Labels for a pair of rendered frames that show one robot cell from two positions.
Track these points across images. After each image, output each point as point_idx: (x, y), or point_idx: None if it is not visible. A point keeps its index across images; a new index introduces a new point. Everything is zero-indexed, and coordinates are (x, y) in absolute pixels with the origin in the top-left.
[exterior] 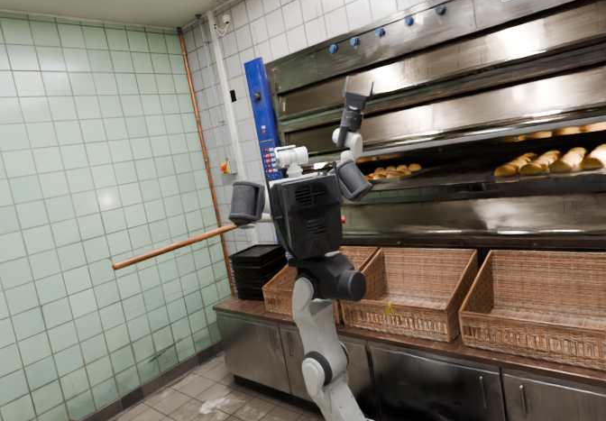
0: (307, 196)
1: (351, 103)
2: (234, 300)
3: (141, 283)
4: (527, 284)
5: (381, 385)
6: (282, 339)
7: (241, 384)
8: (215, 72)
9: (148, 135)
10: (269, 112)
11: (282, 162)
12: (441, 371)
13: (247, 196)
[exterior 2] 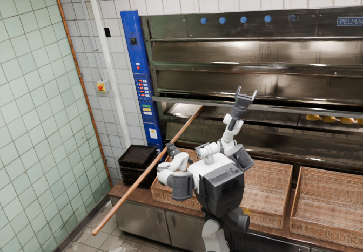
0: (228, 188)
1: (240, 104)
2: (122, 187)
3: (48, 182)
4: (320, 187)
5: (237, 246)
6: (167, 218)
7: (128, 235)
8: (89, 9)
9: (37, 67)
10: (143, 54)
11: (203, 157)
12: (276, 244)
13: (185, 185)
